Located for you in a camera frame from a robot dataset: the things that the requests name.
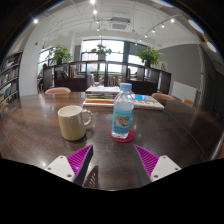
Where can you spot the dark open shelf unit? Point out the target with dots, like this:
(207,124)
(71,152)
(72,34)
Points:
(79,76)

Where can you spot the left potted green plant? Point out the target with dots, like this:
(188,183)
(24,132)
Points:
(59,54)

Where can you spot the wall bookshelf with books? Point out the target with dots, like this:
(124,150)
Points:
(9,78)

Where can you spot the orange chair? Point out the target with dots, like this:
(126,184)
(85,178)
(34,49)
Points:
(162,96)
(58,90)
(187,101)

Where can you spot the white board leaning on wall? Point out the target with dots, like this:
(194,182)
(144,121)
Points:
(182,91)

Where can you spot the middle potted green plant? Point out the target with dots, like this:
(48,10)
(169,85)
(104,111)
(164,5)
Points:
(102,51)

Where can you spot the red round coaster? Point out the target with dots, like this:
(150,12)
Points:
(129,138)

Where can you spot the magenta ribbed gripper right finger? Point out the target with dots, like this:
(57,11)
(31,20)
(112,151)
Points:
(156,167)

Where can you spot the stack of books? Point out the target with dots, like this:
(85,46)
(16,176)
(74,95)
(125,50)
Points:
(101,96)

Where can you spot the clear water bottle blue cap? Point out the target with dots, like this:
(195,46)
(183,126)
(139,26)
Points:
(122,112)

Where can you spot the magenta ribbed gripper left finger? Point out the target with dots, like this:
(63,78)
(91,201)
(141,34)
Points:
(73,167)

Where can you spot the ceiling air conditioner unit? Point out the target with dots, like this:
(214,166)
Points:
(119,23)

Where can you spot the blue and white book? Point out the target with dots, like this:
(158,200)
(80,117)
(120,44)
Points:
(146,102)

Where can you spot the right potted green plant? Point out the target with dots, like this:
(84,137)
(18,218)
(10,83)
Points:
(149,56)

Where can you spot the cream ceramic mug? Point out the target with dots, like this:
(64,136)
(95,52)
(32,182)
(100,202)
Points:
(73,121)

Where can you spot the orange chair far left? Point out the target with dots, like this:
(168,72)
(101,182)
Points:
(58,90)

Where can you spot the potted green plant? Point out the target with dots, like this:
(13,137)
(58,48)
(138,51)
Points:
(102,51)
(59,54)
(149,56)

